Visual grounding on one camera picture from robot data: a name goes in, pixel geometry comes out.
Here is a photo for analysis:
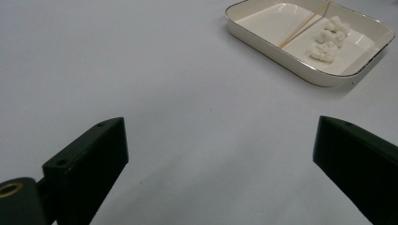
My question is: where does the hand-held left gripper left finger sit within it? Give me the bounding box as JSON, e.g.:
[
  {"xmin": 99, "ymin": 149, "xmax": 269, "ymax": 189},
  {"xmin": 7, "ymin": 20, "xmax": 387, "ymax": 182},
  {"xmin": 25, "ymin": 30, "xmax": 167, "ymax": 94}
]
[{"xmin": 41, "ymin": 116, "xmax": 130, "ymax": 225}]

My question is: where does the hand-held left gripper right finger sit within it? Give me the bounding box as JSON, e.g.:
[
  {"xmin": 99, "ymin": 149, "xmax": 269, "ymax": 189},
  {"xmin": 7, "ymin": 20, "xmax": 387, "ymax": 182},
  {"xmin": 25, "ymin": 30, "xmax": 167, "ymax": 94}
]
[{"xmin": 312, "ymin": 115, "xmax": 398, "ymax": 225}]

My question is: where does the thin wooden skewer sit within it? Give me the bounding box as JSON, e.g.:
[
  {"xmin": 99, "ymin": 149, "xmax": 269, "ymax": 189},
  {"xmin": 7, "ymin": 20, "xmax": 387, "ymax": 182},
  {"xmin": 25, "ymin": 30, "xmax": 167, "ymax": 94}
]
[{"xmin": 277, "ymin": 0, "xmax": 333, "ymax": 50}]

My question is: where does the white tray with metallic rim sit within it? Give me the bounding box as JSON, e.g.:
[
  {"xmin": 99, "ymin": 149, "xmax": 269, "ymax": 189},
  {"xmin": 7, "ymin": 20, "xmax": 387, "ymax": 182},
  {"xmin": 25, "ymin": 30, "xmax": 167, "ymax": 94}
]
[{"xmin": 224, "ymin": 0, "xmax": 396, "ymax": 88}]

